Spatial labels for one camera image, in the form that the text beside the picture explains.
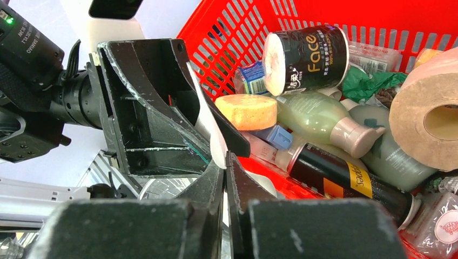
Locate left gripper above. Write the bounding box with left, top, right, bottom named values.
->
left=87, top=38, right=251, bottom=180

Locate yellow sponge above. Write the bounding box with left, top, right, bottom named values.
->
left=214, top=94, right=278, bottom=131

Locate brown toilet paper roll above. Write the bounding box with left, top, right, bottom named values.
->
left=389, top=48, right=457, bottom=172

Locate black yellow spray can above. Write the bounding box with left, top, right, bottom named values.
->
left=276, top=143, right=421, bottom=229

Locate clear glass dripper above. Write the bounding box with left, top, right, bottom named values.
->
left=138, top=178, right=197, bottom=200

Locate white paper coffee filter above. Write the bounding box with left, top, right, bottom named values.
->
left=186, top=62, right=228, bottom=169

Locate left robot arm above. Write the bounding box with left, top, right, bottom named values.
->
left=1, top=1, right=250, bottom=177

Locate packaged sponge clear wrapper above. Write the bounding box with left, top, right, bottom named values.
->
left=402, top=192, right=457, bottom=258

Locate green lotion bottle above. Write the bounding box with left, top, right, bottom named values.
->
left=275, top=91, right=386, bottom=158

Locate green crumpled wrapper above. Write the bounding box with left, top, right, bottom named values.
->
left=340, top=64, right=407, bottom=108

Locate red plastic shopping basket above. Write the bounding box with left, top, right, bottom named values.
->
left=177, top=0, right=458, bottom=259

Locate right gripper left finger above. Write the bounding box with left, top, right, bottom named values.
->
left=29, top=162, right=224, bottom=258

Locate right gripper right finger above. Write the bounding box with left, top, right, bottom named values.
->
left=226, top=153, right=407, bottom=258

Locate blue packaged sponge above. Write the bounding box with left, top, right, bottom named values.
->
left=232, top=61, right=268, bottom=95

